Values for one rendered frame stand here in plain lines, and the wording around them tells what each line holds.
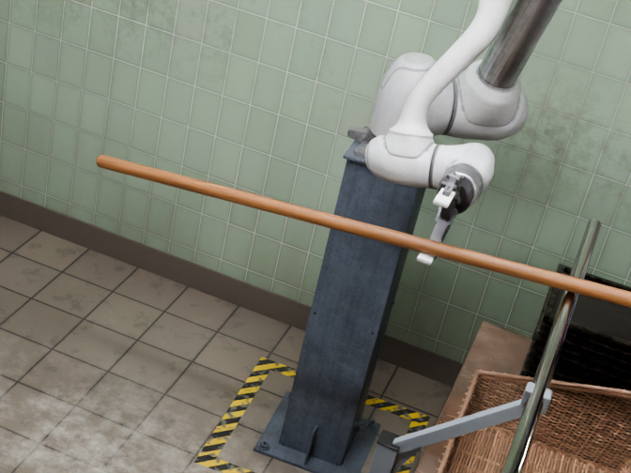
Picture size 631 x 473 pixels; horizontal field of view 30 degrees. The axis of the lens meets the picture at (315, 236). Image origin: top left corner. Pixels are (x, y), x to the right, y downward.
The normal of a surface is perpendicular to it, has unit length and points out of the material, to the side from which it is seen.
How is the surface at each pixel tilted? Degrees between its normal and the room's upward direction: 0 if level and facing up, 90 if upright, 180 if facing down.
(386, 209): 90
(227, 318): 0
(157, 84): 90
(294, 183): 90
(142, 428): 0
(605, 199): 90
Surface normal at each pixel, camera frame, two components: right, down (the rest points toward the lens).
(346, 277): -0.29, 0.44
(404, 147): -0.26, -0.03
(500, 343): 0.20, -0.84
